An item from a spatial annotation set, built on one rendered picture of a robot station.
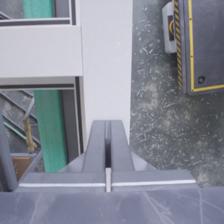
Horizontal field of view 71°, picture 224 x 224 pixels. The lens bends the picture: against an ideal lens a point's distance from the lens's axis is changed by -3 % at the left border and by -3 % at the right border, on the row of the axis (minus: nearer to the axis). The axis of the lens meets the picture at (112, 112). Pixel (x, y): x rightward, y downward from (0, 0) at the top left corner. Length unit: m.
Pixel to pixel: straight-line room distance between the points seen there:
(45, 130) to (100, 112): 0.12
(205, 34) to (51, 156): 0.80
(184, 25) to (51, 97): 0.72
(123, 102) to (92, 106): 0.03
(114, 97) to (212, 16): 0.80
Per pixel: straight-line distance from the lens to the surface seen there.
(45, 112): 0.24
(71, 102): 0.24
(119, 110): 0.15
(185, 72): 0.85
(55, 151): 0.26
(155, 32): 1.14
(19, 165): 1.09
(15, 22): 0.23
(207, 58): 0.89
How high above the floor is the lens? 1.08
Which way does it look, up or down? 73 degrees down
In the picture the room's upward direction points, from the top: 174 degrees clockwise
